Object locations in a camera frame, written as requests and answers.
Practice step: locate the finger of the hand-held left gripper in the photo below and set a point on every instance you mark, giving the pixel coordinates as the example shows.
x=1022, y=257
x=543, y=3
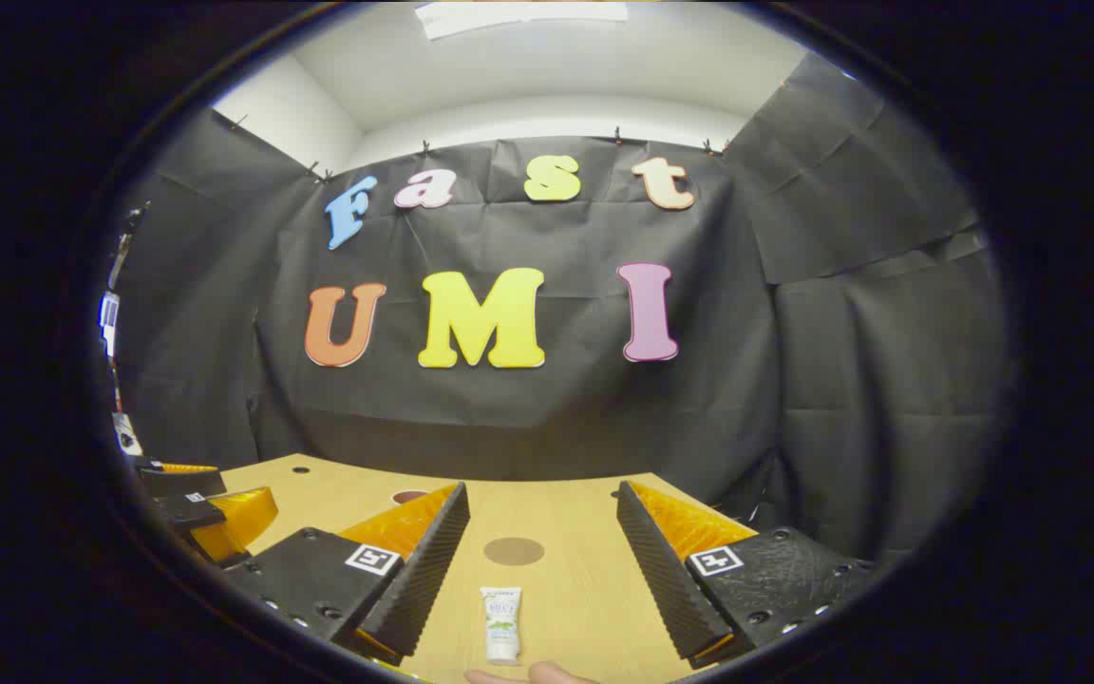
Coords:
x=188, y=513
x=181, y=482

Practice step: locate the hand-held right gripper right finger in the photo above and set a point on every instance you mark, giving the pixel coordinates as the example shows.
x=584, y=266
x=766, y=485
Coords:
x=661, y=579

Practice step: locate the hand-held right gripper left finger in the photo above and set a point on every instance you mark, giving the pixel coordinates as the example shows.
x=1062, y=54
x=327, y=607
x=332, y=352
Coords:
x=424, y=579

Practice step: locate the beige cup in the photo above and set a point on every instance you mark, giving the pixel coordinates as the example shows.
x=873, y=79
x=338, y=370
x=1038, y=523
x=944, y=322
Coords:
x=409, y=496

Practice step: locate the white toothpaste tube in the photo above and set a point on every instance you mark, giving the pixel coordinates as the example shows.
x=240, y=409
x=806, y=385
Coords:
x=501, y=624

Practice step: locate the round brown coaster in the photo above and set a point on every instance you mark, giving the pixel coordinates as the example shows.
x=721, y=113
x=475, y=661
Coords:
x=514, y=551

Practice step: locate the wooden desktop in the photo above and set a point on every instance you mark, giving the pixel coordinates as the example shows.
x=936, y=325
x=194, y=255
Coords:
x=556, y=513

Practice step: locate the computer monitor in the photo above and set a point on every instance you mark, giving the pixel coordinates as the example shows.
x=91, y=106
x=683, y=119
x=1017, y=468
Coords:
x=109, y=323

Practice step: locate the black backdrop cloth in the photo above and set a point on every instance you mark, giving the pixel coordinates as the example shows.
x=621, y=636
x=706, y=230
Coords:
x=528, y=418

